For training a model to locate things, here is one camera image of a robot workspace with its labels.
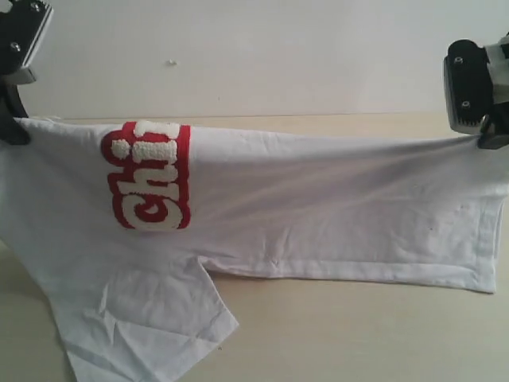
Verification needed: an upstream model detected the white t-shirt red lettering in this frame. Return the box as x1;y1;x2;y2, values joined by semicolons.
1;119;508;381

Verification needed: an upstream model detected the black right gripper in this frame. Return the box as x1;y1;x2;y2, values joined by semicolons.
477;103;509;150

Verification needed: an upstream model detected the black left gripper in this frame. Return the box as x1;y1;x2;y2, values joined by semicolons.
1;79;31;146

